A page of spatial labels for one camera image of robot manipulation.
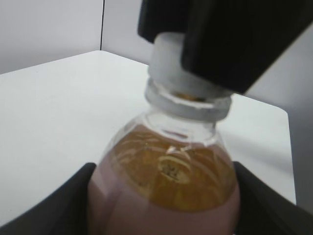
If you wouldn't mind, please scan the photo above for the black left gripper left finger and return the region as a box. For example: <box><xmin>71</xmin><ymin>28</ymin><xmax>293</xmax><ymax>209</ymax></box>
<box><xmin>0</xmin><ymin>163</ymin><xmax>96</xmax><ymax>235</ymax></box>

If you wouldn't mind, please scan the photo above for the peach oolong tea bottle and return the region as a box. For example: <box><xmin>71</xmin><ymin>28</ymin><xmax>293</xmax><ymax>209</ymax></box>
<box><xmin>87</xmin><ymin>79</ymin><xmax>240</xmax><ymax>235</ymax></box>

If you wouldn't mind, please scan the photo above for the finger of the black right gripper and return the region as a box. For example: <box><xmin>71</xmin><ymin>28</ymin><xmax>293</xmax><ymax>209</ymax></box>
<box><xmin>137</xmin><ymin>0</ymin><xmax>188</xmax><ymax>43</ymax></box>
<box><xmin>181</xmin><ymin>0</ymin><xmax>313</xmax><ymax>93</ymax></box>

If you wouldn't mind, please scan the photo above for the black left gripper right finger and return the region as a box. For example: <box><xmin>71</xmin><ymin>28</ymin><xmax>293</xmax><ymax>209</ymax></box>
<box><xmin>234</xmin><ymin>162</ymin><xmax>313</xmax><ymax>235</ymax></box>

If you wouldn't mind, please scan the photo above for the white bottle cap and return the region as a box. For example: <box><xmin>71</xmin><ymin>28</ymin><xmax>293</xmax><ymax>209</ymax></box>
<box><xmin>148</xmin><ymin>32</ymin><xmax>233</xmax><ymax>99</ymax></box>

